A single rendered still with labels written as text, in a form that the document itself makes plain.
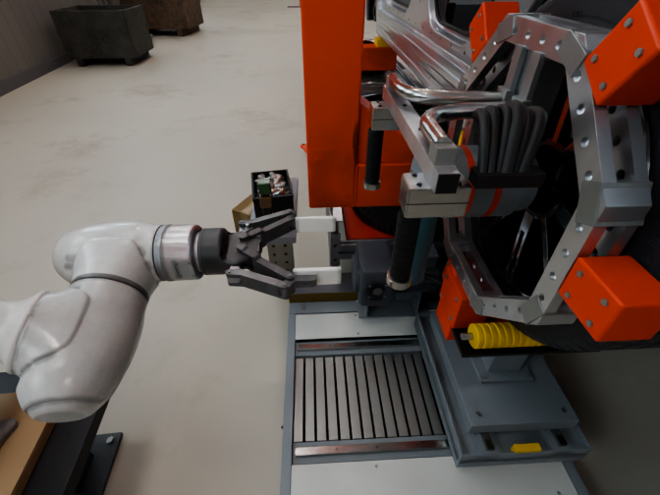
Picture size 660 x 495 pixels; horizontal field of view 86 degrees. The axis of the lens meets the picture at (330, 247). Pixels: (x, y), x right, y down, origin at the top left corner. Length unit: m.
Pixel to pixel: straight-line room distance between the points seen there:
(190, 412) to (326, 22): 1.26
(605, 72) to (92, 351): 0.69
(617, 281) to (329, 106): 0.81
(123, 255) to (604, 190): 0.63
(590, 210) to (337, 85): 0.74
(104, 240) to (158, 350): 1.04
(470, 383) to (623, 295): 0.72
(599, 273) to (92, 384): 0.63
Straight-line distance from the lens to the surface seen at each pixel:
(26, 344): 0.53
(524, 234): 0.88
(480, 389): 1.19
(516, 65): 0.74
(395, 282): 0.62
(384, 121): 0.82
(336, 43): 1.06
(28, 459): 1.14
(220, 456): 1.32
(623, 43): 0.56
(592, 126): 0.57
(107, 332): 0.53
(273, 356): 1.46
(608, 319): 0.55
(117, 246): 0.59
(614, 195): 0.55
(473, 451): 1.19
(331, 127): 1.12
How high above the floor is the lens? 1.19
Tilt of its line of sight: 39 degrees down
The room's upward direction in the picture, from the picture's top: straight up
